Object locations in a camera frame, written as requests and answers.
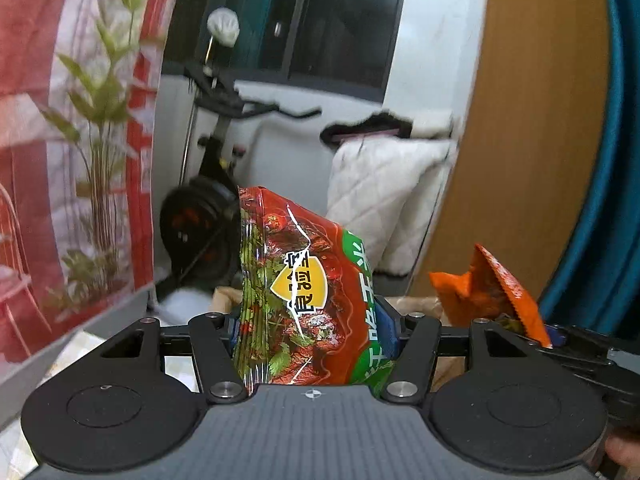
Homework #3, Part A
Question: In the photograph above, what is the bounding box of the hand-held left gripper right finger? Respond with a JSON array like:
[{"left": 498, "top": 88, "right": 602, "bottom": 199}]
[{"left": 374, "top": 296, "right": 540, "bottom": 405}]

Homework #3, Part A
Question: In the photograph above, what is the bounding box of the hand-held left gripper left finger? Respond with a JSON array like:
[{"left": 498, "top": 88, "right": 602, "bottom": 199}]
[{"left": 101, "top": 312, "right": 249, "bottom": 405}]

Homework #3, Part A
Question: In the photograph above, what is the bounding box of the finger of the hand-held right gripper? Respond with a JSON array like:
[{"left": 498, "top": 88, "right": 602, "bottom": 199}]
[{"left": 542, "top": 324, "right": 609, "bottom": 357}]

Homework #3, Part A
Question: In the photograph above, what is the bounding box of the cardboard box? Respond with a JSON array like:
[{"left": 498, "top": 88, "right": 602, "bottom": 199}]
[{"left": 212, "top": 285, "right": 473, "bottom": 393}]

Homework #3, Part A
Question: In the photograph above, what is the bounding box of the orange snack packet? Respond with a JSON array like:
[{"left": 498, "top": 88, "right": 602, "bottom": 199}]
[{"left": 429, "top": 243, "right": 553, "bottom": 350}]

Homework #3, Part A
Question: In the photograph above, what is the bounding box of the red snack packet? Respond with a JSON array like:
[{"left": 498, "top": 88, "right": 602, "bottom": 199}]
[{"left": 231, "top": 185, "right": 398, "bottom": 397}]

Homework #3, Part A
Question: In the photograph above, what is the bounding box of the person's right hand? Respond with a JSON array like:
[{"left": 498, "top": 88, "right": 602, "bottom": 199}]
[{"left": 605, "top": 435, "right": 640, "bottom": 476}]

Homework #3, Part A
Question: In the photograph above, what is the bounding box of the white quilted pillow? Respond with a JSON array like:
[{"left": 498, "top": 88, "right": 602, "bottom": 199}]
[{"left": 325, "top": 136, "right": 460, "bottom": 277}]

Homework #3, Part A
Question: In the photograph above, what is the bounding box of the black exercise bike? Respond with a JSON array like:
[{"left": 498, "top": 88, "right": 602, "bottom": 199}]
[{"left": 159, "top": 57, "right": 322, "bottom": 293}]

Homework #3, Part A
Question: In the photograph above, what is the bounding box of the dark fluffy cloth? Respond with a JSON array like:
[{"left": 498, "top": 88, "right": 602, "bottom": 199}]
[{"left": 319, "top": 111, "right": 416, "bottom": 150}]

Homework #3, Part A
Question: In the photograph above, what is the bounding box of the teal curtain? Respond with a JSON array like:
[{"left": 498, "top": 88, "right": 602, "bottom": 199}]
[{"left": 536, "top": 0, "right": 640, "bottom": 342}]

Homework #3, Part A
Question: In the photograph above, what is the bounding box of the wooden board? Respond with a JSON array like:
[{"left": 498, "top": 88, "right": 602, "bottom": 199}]
[{"left": 409, "top": 0, "right": 615, "bottom": 313}]

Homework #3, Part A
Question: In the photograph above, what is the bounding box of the red printed curtain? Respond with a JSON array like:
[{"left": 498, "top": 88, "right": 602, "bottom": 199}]
[{"left": 0, "top": 0, "right": 191, "bottom": 363}]

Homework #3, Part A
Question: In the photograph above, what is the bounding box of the dark window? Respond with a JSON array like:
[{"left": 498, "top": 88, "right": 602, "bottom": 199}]
[{"left": 162, "top": 0, "right": 407, "bottom": 107}]

